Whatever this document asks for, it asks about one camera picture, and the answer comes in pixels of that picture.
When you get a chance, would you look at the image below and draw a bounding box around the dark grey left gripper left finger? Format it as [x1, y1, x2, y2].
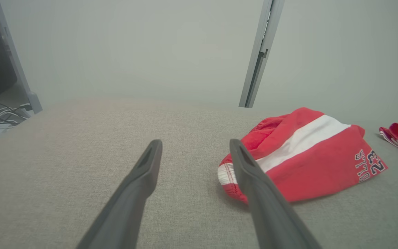
[76, 139, 163, 249]

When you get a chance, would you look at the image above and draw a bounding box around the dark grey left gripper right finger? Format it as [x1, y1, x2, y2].
[229, 139, 322, 249]

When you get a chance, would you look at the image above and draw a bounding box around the grey metal partition post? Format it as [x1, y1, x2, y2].
[238, 0, 285, 109]

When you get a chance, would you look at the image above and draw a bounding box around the grey metal frame upright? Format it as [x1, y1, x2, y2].
[0, 0, 44, 114]

